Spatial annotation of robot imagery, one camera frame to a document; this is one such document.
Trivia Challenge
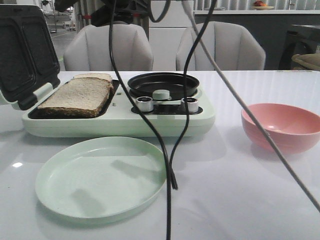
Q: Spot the dark grey kitchen counter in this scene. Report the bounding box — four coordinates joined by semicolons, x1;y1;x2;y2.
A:
210;10;320;70

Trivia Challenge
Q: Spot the grey upholstered chair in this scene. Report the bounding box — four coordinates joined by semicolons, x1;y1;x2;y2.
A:
175;21;266;71
63;23;154;72

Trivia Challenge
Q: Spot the white bread slice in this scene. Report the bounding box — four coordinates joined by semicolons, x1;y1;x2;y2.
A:
37;77;114;118
72;72;113;84

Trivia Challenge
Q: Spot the mint green breakfast maker base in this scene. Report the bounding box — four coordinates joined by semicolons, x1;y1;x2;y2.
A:
22;86;216;138

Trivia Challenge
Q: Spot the pink plastic bowl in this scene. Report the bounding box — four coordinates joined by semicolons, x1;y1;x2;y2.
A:
248;103;320;154

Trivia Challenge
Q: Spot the black round frying pan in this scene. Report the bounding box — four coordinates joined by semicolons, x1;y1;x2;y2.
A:
127;72;200;101

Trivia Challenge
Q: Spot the beige sofa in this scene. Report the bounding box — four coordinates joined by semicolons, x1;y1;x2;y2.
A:
291;53;320;71

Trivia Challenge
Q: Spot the left grey upholstered chair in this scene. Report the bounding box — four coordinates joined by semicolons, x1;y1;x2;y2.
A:
63;23;154;72

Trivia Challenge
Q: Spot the right grey upholstered chair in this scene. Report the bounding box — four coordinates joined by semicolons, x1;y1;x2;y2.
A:
175;21;266;71

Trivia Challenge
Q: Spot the fruit plate on counter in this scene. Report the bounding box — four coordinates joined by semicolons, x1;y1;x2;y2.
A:
252;0;274;11

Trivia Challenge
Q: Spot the silver control knob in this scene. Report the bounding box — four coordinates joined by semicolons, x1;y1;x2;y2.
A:
135;96;154;113
180;97;199;114

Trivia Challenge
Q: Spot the left silver control knob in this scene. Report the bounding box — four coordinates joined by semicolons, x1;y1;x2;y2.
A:
135;96;154;113

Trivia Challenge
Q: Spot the grey braided cable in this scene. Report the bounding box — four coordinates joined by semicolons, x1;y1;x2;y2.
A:
181;0;320;213

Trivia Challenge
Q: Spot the right silver control knob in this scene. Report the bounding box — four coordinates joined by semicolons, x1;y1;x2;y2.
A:
180;97;199;114

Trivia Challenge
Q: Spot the white refrigerator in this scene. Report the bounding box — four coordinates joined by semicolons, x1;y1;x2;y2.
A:
148;0;194;72

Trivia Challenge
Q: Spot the mint green round plate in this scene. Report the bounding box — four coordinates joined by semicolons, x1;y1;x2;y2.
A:
35;136;166;225

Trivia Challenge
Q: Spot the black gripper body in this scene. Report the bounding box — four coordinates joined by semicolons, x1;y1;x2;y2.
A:
54;0;150;27

